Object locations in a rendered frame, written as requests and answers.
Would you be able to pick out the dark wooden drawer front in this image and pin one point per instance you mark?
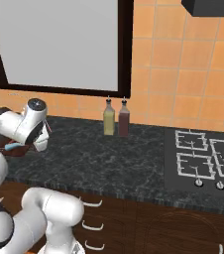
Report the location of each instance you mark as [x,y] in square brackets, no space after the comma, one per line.
[115,246]
[114,203]
[115,226]

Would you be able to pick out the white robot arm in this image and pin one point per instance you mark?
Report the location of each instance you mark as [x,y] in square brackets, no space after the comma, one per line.
[24,122]

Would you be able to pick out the dark red vinegar bottle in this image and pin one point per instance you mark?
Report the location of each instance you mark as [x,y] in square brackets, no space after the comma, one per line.
[124,124]

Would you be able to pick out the black range hood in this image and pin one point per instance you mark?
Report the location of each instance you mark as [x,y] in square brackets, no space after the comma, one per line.
[213,8]

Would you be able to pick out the dark framed window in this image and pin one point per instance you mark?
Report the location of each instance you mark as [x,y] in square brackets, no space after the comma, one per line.
[57,43]

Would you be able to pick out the arched dark wooden cupboard door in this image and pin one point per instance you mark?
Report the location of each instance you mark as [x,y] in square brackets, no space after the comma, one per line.
[180,234]

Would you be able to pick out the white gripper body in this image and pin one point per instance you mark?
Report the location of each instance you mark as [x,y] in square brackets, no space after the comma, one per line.
[42,142]

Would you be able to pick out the yellow oil bottle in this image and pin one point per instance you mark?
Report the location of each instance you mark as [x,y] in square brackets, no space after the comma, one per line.
[109,122]

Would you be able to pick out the black gas hob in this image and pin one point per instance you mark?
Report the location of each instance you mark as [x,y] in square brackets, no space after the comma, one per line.
[203,158]

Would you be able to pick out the silver hob knob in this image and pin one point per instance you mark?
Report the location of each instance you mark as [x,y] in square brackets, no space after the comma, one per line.
[220,185]
[199,182]

